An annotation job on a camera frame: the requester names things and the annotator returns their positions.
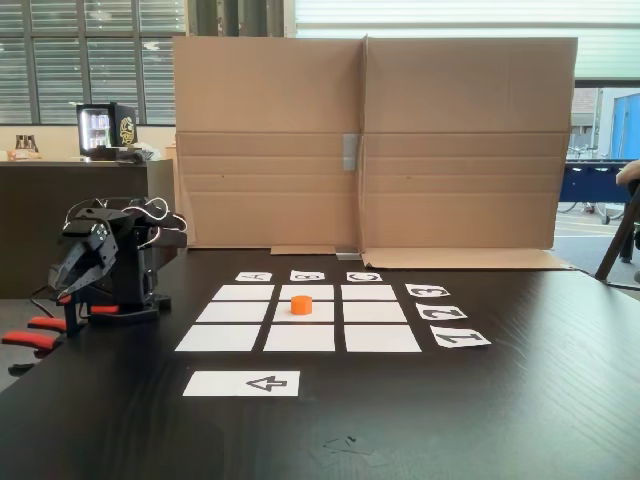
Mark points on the brown bottle carrier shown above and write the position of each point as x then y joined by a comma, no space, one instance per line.
27,144

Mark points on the brown cardboard screen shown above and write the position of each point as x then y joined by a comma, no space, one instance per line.
450,175

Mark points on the white nine-square grid sheet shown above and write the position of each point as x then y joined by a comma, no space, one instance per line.
225,337

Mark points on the grey window blinds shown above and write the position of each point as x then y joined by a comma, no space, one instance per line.
60,75

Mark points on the round orange token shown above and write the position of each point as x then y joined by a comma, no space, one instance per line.
301,304

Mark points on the red black spring clamp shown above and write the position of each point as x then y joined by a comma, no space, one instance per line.
35,342

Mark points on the grey tape strip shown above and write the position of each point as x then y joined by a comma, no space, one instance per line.
351,152
347,254

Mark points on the white flat box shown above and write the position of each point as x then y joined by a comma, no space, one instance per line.
22,155

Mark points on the paper sheet letter B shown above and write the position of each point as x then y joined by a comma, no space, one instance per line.
295,279

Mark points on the dark chair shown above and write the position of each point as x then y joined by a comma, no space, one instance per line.
617,240

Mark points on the white arrow paper sheet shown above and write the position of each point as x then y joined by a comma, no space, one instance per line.
215,384

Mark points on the black mini fridge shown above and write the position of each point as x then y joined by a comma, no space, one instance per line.
125,130

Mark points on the paper sheet number 2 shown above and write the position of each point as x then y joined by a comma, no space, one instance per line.
425,316

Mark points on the clear tape piece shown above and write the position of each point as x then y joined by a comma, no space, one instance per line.
345,450

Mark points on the blue container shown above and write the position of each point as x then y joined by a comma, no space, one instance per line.
627,125

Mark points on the paper sheet number 3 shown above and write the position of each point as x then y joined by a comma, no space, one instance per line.
412,287

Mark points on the person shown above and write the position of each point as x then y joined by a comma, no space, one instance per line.
631,175

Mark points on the paper sheet number 1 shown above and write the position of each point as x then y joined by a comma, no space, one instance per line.
480,342

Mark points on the blue foosball table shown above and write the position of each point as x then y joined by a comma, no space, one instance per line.
585,180

